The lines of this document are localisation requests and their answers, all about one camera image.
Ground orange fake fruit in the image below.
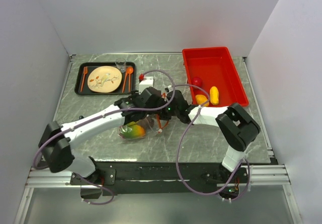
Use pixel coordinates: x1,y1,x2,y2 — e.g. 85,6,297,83
195,95,209,107

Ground clear zip top bag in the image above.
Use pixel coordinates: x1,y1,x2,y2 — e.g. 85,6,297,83
118,93,169,143

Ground red fake apple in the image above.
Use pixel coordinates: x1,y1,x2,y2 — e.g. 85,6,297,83
192,77,203,88

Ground green orange fake mango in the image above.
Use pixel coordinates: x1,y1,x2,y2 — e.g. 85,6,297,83
119,124,145,139

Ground yellow fake fruit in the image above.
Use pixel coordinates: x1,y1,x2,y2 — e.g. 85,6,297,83
209,86,219,106

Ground dark purple fake plum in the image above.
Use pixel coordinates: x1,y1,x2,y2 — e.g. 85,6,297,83
137,116,154,129

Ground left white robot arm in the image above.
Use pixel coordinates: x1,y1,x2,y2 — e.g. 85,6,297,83
37,87,169,185

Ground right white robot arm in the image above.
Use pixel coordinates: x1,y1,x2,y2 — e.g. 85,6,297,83
157,90,261,183

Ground orange plastic spoon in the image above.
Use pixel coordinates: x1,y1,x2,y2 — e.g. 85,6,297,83
126,66,134,75

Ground clear plastic cup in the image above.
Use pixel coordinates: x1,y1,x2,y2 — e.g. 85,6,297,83
115,58,126,73

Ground beige bird plate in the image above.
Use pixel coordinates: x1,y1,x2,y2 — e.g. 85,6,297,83
87,66,123,93

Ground red plastic bin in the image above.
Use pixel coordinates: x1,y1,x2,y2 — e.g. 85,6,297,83
182,46,249,107

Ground orange plastic fork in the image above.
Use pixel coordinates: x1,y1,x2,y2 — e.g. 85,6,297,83
80,66,88,92

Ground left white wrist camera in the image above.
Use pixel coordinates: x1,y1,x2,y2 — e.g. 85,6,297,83
138,77,154,94

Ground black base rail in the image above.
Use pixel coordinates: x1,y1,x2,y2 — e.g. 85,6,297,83
69,162,250,200

